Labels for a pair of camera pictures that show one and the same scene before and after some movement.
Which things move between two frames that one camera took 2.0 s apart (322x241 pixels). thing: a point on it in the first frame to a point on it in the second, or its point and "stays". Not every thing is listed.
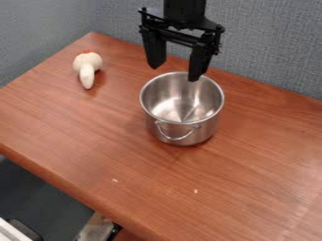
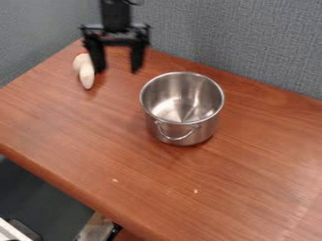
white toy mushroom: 87,63 stays
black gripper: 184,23 to 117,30
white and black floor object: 15,231 stays
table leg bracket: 99,229 stays
